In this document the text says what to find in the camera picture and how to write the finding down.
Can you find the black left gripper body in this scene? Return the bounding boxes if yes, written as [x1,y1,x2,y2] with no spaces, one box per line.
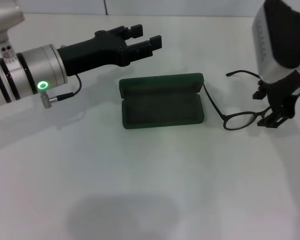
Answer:
[56,27,131,78]

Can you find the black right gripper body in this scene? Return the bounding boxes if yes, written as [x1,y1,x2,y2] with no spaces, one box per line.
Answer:
[261,69,300,120]

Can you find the black round glasses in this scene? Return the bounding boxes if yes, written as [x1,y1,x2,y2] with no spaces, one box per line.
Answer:
[201,69,275,132]

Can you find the dark green glasses case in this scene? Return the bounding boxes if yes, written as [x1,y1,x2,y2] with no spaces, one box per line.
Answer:
[118,72,205,130]

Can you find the left gripper cable silver connector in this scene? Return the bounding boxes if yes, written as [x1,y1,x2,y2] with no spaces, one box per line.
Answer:
[39,73,84,109]

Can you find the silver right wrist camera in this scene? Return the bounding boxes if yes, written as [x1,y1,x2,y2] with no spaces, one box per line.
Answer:
[251,0,300,83]

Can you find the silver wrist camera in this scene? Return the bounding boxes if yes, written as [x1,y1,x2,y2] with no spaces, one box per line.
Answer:
[0,0,25,27]
[251,0,300,83]

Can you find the silver left camera mount bracket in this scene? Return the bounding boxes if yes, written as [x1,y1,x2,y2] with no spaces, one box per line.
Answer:
[0,23,17,61]

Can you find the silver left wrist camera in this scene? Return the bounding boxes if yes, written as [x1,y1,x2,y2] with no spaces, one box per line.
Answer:
[0,0,25,27]

